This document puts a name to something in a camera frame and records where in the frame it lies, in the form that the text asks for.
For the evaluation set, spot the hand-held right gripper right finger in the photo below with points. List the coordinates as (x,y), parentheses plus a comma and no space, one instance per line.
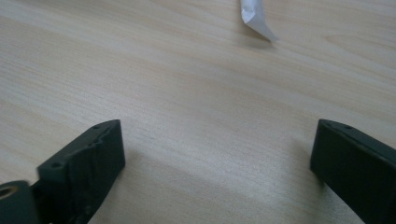
(358,171)

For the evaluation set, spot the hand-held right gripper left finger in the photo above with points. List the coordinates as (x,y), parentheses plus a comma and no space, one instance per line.
(84,168)

